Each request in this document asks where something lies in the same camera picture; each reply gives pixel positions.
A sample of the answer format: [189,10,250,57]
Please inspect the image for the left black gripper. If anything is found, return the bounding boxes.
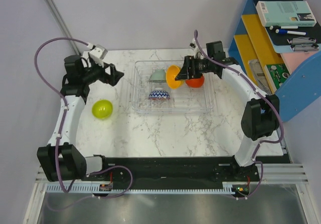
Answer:
[81,58,123,86]

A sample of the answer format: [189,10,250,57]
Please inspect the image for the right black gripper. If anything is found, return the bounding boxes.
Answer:
[175,56,213,81]

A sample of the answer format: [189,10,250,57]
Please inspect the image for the yellow plastic bowl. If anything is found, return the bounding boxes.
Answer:
[166,65,184,89]

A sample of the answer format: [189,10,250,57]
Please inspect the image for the red plastic bowl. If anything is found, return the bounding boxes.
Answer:
[185,75,205,88]

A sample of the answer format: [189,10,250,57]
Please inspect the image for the green ceramic bowl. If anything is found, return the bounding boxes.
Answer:
[148,69,166,83]

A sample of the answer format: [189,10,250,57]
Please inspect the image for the red patterned glass bowl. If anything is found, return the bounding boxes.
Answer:
[148,89,170,100]

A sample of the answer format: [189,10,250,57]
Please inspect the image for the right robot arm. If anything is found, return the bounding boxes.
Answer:
[172,39,281,181]

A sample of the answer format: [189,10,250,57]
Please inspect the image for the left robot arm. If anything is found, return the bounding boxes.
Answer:
[37,55,124,182]

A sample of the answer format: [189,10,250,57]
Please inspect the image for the clear plastic dish rack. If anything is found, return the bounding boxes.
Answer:
[131,60,214,114]

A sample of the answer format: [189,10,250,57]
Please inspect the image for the green plastic bowl underneath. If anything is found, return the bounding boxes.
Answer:
[92,99,113,120]

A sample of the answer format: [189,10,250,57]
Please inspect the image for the clear bag with spiral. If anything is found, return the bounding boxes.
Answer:
[248,59,272,95]

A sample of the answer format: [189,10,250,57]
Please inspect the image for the green circuit board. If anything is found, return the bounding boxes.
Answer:
[264,63,290,93]

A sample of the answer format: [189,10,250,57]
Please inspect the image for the blue wooden shelf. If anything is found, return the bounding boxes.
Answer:
[228,0,320,122]

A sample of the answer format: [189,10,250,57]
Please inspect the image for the black clipboard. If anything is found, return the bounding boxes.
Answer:
[253,0,320,49]

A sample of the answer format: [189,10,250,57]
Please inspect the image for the white marker black cap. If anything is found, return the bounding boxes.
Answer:
[269,26,298,30]

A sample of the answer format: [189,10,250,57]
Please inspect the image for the white marker blue cap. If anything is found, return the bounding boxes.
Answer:
[275,29,306,36]

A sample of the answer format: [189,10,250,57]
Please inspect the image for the light green book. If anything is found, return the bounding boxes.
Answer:
[256,1,317,27]

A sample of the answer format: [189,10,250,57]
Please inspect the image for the lower grey binder clip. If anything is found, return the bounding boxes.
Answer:
[290,43,319,52]

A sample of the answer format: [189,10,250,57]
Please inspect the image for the grey binder clip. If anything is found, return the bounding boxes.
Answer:
[287,37,316,45]
[290,43,319,52]

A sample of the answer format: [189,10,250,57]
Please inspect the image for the upper grey binder clip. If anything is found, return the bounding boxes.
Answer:
[287,37,316,45]

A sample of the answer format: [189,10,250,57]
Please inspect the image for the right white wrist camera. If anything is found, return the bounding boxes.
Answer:
[189,42,202,59]

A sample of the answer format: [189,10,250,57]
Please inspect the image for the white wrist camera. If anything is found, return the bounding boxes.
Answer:
[88,44,108,67]
[189,42,202,59]

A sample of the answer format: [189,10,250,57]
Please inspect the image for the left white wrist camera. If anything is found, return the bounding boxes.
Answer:
[88,44,108,67]

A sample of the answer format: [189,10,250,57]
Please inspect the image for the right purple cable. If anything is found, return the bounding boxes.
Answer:
[194,29,284,200]

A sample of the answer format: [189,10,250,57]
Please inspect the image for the purple cable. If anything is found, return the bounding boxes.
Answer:
[194,29,284,200]
[34,37,133,211]

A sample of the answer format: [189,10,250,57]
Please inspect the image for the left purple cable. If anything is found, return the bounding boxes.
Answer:
[34,37,133,211]

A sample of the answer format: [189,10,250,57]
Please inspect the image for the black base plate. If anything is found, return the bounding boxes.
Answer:
[83,157,259,189]

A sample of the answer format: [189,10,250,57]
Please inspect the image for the white slotted cable duct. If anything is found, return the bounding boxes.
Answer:
[46,182,238,193]

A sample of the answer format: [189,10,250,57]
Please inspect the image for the aluminium frame rail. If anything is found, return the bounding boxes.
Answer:
[35,162,309,183]

